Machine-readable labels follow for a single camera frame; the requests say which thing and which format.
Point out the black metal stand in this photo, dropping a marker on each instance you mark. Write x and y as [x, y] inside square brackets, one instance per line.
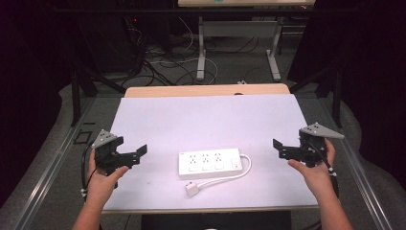
[335, 92]
[76, 96]

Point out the desk with white legs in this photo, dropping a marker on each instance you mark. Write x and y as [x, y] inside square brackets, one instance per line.
[237, 28]

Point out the person's left hand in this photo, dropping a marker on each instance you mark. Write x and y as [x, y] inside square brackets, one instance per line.
[100, 185]

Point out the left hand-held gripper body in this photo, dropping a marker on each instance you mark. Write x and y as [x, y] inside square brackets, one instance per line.
[107, 152]

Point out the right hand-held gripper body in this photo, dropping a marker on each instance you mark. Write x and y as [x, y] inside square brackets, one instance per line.
[312, 145]

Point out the aluminium floor rail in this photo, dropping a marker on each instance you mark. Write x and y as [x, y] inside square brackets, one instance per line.
[364, 182]
[48, 172]

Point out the black computer case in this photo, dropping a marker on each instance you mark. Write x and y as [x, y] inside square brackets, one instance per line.
[115, 41]

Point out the white power strip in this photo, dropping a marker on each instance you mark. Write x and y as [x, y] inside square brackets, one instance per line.
[207, 163]

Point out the dark curtain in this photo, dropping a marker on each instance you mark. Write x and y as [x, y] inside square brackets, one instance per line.
[28, 80]
[373, 80]

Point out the white power plug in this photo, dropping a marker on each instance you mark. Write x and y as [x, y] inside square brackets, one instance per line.
[192, 189]

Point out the white table mat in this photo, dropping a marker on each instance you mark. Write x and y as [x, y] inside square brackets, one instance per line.
[207, 121]

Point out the person's right hand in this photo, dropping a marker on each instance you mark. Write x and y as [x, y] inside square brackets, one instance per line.
[319, 179]

